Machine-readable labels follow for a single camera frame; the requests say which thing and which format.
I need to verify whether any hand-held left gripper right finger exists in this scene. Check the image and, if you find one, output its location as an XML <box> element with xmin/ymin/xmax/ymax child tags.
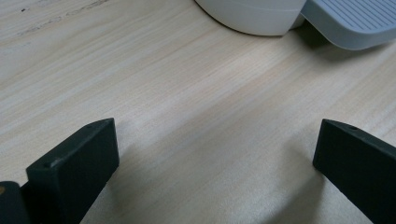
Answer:
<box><xmin>312</xmin><ymin>119</ymin><xmax>396</xmax><ymax>224</ymax></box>

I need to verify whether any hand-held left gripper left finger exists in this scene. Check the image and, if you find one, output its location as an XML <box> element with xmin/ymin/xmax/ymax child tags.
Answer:
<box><xmin>21</xmin><ymin>118</ymin><xmax>120</xmax><ymax>224</ymax></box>

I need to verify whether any grey ridged tray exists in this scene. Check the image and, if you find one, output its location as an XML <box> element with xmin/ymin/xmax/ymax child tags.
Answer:
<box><xmin>300</xmin><ymin>0</ymin><xmax>396</xmax><ymax>51</ymax></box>

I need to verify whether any white round container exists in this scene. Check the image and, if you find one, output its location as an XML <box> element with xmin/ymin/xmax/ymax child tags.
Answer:
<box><xmin>194</xmin><ymin>0</ymin><xmax>307</xmax><ymax>36</ymax></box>

